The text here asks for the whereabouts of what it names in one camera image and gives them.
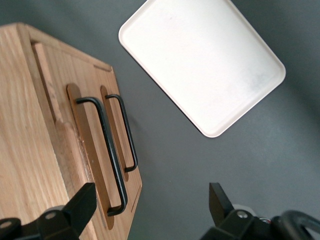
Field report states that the cream plastic tray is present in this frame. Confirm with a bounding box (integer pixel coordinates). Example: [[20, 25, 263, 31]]
[[117, 0, 287, 139]]

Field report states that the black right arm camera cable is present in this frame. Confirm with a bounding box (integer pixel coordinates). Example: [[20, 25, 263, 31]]
[[271, 209, 320, 240]]

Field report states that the black metal drawer handle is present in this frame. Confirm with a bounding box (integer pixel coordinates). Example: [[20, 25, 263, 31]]
[[75, 96, 129, 217], [104, 93, 139, 173]]

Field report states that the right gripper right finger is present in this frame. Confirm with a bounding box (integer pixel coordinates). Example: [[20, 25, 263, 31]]
[[199, 182, 276, 240]]

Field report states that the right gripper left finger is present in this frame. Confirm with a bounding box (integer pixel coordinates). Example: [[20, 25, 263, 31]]
[[0, 181, 98, 240]]

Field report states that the oak wooden drawer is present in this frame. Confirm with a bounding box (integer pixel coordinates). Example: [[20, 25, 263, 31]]
[[93, 65, 143, 226], [31, 41, 131, 240]]

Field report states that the oak wooden cabinet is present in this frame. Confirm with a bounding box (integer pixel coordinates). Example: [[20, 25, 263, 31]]
[[0, 22, 143, 240]]

